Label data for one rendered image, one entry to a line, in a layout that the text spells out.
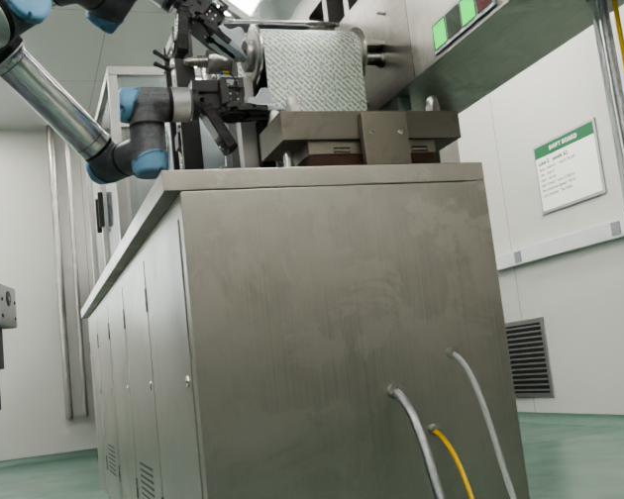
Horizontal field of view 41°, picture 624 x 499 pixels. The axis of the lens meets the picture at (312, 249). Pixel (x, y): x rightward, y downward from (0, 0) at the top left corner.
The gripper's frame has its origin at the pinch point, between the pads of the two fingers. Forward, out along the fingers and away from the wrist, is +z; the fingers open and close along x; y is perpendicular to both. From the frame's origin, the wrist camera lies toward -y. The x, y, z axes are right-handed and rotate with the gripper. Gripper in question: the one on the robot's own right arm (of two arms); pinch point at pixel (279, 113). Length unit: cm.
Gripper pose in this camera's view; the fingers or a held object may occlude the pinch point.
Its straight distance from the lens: 189.2
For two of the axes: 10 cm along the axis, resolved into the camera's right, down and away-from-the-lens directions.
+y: -1.1, -9.8, 1.4
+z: 9.4, -0.6, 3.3
